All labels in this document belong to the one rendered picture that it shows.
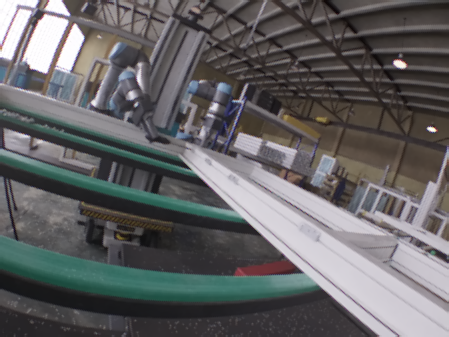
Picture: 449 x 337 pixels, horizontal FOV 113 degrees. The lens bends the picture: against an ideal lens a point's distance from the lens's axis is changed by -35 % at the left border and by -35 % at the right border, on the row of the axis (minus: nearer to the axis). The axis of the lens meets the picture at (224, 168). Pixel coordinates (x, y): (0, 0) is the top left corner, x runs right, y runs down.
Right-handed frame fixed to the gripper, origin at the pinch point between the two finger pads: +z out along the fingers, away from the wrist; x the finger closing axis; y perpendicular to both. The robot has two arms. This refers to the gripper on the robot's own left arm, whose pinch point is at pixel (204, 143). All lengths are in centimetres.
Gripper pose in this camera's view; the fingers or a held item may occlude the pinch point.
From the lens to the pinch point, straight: 112.6
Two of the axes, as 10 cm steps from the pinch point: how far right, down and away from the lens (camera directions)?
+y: -8.3, -2.6, -4.9
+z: -3.6, 9.3, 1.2
